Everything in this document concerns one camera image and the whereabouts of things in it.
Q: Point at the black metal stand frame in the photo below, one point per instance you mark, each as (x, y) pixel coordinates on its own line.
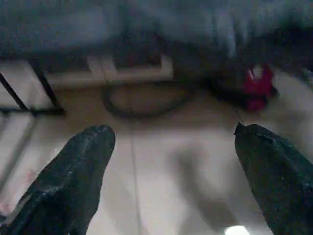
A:
(49, 93)

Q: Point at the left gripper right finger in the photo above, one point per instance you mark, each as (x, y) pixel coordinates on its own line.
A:
(281, 183)

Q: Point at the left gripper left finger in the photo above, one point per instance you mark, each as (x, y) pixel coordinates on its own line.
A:
(66, 181)

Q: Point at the red plastic object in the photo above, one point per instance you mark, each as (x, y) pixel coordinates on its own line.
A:
(256, 80)

